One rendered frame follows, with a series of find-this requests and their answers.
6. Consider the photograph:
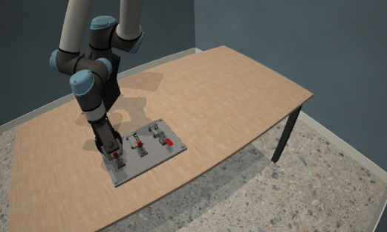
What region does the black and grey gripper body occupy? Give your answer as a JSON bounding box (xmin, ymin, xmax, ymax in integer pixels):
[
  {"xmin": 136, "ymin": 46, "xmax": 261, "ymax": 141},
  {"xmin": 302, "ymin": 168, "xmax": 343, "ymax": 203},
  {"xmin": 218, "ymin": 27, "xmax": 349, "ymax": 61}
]
[{"xmin": 88, "ymin": 112, "xmax": 116, "ymax": 145}]

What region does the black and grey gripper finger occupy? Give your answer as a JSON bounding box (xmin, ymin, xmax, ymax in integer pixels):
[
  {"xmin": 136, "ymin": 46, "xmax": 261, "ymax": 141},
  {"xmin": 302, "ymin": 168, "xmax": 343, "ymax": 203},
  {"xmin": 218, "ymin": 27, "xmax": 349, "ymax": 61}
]
[
  {"xmin": 95, "ymin": 140, "xmax": 112, "ymax": 160},
  {"xmin": 114, "ymin": 130, "xmax": 123, "ymax": 155}
]

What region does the red-handled toggle clamp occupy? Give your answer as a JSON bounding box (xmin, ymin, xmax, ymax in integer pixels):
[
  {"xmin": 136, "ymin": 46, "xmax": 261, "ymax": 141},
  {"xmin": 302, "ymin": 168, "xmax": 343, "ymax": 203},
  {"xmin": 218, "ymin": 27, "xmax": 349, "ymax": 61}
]
[{"xmin": 154, "ymin": 123, "xmax": 173, "ymax": 146}]

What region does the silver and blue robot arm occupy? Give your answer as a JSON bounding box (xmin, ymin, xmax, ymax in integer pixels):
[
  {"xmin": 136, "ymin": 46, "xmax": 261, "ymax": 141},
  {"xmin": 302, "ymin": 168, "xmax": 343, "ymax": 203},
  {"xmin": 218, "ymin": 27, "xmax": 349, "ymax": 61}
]
[{"xmin": 50, "ymin": 0, "xmax": 145, "ymax": 155}]

